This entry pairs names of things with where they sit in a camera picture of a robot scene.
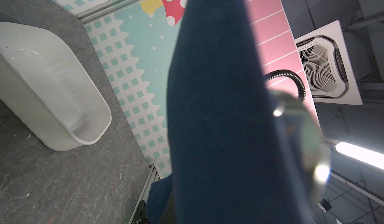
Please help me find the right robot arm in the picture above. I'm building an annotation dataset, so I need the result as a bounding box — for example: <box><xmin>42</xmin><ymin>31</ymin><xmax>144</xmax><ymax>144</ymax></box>
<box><xmin>263</xmin><ymin>70</ymin><xmax>307</xmax><ymax>104</ymax></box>

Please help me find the ceiling fluorescent light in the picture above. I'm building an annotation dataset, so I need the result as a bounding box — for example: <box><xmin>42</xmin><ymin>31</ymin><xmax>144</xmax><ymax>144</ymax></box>
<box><xmin>335</xmin><ymin>142</ymin><xmax>384</xmax><ymax>170</ymax></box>

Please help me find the ceiling air conditioner vent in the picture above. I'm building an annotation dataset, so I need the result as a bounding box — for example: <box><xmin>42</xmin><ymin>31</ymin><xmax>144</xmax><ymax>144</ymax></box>
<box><xmin>295</xmin><ymin>21</ymin><xmax>363</xmax><ymax>106</ymax></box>

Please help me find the dark blue paper napkin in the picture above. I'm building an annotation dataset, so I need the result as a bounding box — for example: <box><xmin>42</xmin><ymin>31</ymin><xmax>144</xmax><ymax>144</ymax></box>
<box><xmin>147</xmin><ymin>0</ymin><xmax>311</xmax><ymax>224</ymax></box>

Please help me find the white plastic tub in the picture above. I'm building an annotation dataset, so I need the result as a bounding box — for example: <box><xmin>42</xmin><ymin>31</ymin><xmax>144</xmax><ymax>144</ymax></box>
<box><xmin>1</xmin><ymin>22</ymin><xmax>112</xmax><ymax>152</ymax></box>

